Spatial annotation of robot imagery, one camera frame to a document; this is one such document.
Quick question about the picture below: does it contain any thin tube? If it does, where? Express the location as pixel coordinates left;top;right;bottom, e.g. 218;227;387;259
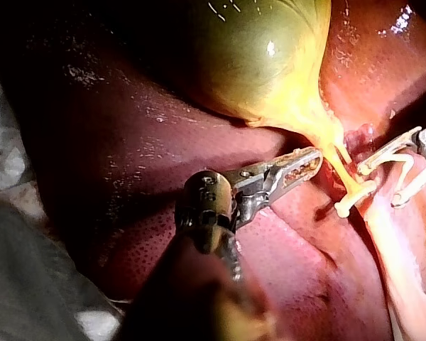
333;139;354;166
322;141;360;193

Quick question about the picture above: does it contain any right arm instrument jaw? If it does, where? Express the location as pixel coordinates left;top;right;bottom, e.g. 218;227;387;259
356;126;422;176
396;169;426;207

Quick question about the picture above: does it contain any dark red liver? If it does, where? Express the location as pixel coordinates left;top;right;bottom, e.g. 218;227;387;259
0;0;426;341

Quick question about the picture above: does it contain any white clip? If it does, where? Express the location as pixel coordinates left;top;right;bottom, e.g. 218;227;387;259
334;178;378;218
371;151;415;209

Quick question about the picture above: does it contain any left arm instrument jaw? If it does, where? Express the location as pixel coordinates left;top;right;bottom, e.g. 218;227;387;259
266;146;324;190

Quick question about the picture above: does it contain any white cloth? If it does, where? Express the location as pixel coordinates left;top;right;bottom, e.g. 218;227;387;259
0;45;40;200

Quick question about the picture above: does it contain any grey cloth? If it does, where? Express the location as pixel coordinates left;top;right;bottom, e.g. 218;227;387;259
0;193;126;341

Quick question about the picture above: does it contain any pale fatty tissue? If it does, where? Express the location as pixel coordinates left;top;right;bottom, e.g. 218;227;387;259
361;166;426;341

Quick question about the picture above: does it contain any left arm instrument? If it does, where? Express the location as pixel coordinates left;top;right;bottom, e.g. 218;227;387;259
174;161;282;282

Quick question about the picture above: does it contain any gallbladder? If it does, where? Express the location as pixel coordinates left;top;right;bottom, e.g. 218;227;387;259
182;0;346;158

